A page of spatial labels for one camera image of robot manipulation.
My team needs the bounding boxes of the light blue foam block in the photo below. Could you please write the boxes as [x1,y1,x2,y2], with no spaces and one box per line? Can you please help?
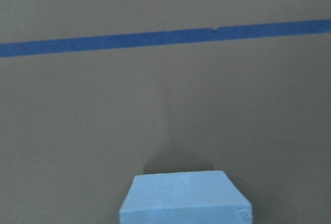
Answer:
[119,171,253,223]

